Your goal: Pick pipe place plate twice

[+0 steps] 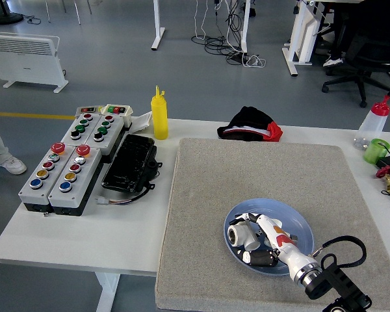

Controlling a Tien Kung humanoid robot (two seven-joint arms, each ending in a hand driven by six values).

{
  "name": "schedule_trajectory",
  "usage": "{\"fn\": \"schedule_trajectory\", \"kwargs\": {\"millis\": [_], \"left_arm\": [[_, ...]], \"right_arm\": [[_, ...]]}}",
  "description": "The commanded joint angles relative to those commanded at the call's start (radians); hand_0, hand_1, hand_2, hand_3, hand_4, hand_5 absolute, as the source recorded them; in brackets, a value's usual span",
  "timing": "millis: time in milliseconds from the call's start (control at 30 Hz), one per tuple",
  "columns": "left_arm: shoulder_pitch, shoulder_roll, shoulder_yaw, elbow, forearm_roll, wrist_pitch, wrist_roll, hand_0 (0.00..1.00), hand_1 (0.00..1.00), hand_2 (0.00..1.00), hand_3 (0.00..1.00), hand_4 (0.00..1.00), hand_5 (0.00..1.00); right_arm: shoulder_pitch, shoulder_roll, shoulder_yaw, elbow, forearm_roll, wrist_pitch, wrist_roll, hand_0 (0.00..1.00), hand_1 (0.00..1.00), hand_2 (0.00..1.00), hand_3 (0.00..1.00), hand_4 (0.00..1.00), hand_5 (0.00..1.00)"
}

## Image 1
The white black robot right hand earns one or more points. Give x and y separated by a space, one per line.
279 240

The white pipe elbow metal insert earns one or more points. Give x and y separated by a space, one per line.
243 235

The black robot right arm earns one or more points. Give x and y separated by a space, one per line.
341 282

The blue plate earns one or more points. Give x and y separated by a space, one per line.
263 206

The grey-brown mat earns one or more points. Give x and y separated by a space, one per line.
247 169

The black red folded cloth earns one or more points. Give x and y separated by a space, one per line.
247 125

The green plastic cup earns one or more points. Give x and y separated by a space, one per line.
373 152

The clear squeeze bottle red cap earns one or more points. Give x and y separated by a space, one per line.
372 128

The black plastic housing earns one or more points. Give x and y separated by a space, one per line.
130 162

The yellow squeeze bottle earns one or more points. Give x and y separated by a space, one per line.
159 120

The white table leg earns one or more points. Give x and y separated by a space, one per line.
106 292

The white plastic part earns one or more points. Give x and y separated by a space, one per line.
143 122

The black office chair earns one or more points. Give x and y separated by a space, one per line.
364 78

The grey button box white button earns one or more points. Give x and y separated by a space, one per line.
81 185

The white desk leg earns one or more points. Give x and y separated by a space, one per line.
158 26
244 26

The grey button box green button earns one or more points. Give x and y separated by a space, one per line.
29 195

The metal chair legs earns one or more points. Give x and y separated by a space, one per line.
76 13

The white electric heater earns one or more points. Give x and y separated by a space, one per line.
26 61

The black fan base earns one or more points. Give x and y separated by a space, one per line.
6 18

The white desk frame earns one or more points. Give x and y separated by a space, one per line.
299 39

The small white switch box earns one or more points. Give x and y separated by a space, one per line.
117 112

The small grey switch box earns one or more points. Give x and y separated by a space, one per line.
87 110

